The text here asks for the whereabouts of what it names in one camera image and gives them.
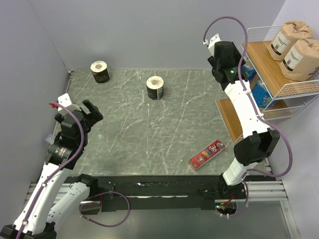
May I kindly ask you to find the blue roll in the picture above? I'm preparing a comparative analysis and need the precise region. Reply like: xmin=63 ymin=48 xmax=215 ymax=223
xmin=252 ymin=80 xmax=277 ymax=109
xmin=242 ymin=61 xmax=256 ymax=81

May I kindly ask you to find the black roll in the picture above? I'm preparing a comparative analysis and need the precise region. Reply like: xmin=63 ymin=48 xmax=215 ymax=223
xmin=90 ymin=61 xmax=110 ymax=84
xmin=146 ymin=76 xmax=164 ymax=100

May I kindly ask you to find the brown paper roll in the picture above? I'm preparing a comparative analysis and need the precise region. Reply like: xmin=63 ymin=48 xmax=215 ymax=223
xmin=267 ymin=21 xmax=313 ymax=61
xmin=279 ymin=38 xmax=319 ymax=82

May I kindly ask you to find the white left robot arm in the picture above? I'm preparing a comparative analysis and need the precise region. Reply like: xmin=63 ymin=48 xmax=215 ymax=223
xmin=0 ymin=95 xmax=103 ymax=239

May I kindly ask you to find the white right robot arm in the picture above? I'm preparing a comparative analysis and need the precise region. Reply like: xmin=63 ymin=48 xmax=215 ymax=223
xmin=208 ymin=41 xmax=280 ymax=199

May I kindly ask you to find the red toothpaste box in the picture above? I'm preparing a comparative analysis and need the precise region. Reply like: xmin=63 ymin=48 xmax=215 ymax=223
xmin=188 ymin=140 xmax=225 ymax=171

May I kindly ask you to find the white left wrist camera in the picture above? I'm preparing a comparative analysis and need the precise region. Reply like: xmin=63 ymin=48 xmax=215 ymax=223
xmin=57 ymin=93 xmax=81 ymax=112

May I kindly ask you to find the white wire wooden shelf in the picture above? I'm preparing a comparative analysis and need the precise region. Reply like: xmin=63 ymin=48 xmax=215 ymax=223
xmin=215 ymin=24 xmax=319 ymax=145

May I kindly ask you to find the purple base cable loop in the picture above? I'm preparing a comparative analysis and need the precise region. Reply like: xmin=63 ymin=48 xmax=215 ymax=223
xmin=79 ymin=191 xmax=131 ymax=228

